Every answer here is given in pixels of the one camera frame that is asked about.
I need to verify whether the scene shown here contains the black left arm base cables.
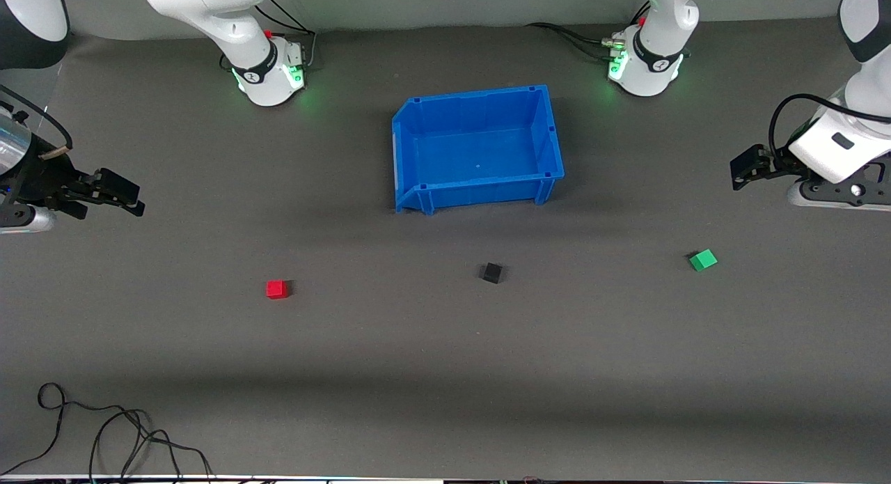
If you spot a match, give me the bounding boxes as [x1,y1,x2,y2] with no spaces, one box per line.
[526,0,691,61]

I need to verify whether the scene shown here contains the dark grey table mat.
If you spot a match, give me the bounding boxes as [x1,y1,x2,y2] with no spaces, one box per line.
[0,14,891,481]

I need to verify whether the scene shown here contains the black cable along right arm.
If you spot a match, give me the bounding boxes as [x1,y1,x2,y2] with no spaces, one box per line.
[0,85,74,162]

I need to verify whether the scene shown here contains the blue plastic storage bin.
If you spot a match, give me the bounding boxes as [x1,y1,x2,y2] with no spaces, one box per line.
[391,84,565,215]

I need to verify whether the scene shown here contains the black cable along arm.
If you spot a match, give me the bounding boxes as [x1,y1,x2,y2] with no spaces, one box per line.
[0,85,74,162]
[768,93,891,157]

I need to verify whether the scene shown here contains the loose thin black cable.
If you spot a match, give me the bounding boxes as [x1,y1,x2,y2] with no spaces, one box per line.
[0,382,214,481]

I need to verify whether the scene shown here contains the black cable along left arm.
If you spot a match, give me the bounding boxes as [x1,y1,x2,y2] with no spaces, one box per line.
[768,93,891,157]

